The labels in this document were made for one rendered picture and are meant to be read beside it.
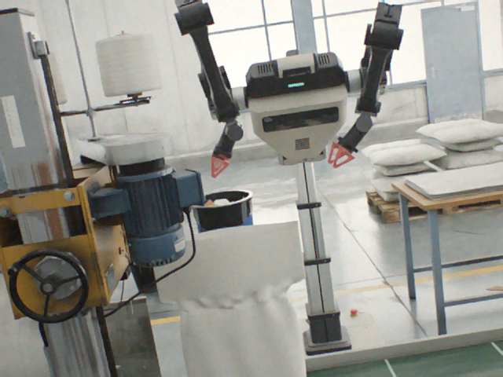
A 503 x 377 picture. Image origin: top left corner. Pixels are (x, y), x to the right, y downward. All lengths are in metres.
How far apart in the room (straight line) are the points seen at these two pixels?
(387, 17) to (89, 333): 1.20
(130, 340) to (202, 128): 7.69
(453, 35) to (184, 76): 4.62
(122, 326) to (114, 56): 1.18
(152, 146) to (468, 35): 9.38
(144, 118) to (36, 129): 8.54
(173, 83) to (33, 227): 8.47
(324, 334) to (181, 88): 7.61
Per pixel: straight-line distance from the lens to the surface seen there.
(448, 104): 10.45
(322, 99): 2.19
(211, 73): 1.86
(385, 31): 1.72
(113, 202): 1.48
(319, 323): 2.63
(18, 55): 1.43
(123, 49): 1.57
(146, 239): 1.48
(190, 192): 1.51
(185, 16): 1.75
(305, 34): 9.44
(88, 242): 1.45
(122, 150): 1.42
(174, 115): 9.87
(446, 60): 10.40
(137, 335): 2.38
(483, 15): 10.72
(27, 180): 1.45
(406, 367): 2.29
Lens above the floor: 1.55
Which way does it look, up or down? 12 degrees down
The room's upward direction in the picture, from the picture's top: 9 degrees counter-clockwise
